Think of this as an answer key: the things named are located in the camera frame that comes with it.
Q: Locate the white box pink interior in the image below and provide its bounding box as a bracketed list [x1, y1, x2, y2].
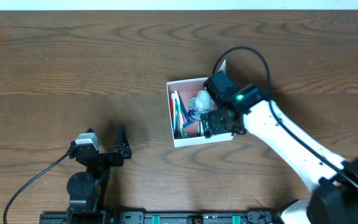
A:
[166, 77, 234, 147]

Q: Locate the green white toothbrush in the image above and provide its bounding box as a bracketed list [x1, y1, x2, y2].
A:
[174, 90, 183, 138]

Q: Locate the red teal toothpaste tube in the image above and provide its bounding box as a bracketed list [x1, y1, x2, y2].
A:
[170, 93, 177, 136]

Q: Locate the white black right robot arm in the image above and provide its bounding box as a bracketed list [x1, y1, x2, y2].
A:
[201, 72, 358, 223]

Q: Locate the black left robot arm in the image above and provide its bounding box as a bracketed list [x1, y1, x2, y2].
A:
[63, 126, 132, 224]

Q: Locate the black left camera cable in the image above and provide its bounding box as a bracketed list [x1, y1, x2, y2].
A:
[2, 152, 70, 224]

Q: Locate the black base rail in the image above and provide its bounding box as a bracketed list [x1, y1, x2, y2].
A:
[39, 210, 281, 224]

